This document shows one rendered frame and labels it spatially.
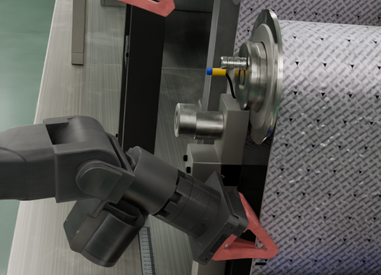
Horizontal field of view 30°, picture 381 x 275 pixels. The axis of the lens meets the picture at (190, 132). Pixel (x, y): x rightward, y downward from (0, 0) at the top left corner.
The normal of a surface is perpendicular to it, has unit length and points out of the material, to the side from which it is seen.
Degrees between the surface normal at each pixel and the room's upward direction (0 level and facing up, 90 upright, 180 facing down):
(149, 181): 64
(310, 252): 90
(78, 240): 95
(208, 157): 0
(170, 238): 0
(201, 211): 71
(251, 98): 108
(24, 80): 0
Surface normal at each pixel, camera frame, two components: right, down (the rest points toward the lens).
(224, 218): -0.81, -0.48
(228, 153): 0.12, 0.43
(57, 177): 0.34, 0.50
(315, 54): 0.16, -0.32
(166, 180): 0.51, -0.30
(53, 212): 0.10, -0.90
